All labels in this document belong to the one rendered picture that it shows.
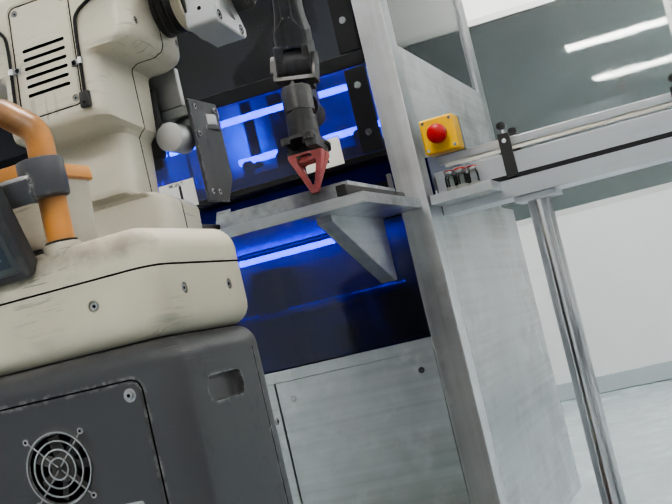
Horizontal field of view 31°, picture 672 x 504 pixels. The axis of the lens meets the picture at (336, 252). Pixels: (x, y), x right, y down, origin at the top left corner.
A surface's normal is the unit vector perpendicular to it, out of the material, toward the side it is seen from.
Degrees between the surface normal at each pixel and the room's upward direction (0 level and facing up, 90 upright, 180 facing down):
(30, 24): 82
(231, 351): 90
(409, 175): 90
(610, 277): 90
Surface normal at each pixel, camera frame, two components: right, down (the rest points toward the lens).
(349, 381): -0.31, 0.00
